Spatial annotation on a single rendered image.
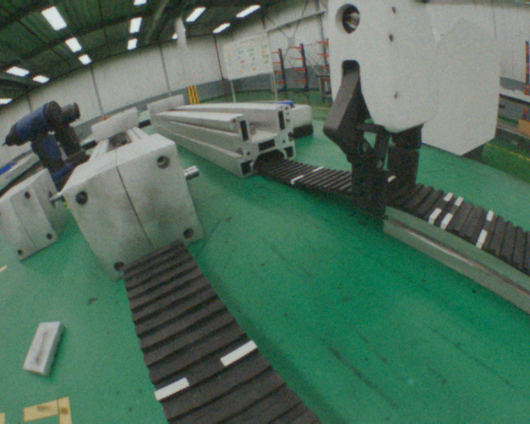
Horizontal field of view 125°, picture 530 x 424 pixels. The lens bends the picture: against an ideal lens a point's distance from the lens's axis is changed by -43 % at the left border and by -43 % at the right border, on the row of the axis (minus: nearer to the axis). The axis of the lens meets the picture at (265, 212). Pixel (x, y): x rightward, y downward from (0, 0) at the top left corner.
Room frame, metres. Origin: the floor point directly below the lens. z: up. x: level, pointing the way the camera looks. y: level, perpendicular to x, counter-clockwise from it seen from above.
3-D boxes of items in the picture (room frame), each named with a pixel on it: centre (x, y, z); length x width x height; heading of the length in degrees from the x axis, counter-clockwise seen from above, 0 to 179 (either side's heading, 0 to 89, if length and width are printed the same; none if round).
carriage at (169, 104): (0.90, 0.30, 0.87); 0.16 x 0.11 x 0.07; 29
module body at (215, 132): (0.68, 0.17, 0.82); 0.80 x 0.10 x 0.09; 29
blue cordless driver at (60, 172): (0.43, 0.49, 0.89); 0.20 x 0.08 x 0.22; 101
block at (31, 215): (0.26, 0.36, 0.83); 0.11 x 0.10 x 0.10; 118
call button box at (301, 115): (0.50, -0.07, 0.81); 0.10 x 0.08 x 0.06; 119
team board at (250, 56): (6.34, -0.22, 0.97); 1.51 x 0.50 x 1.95; 47
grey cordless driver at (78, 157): (0.59, 0.57, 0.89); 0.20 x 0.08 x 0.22; 132
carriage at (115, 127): (0.59, 0.34, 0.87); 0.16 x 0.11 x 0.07; 29
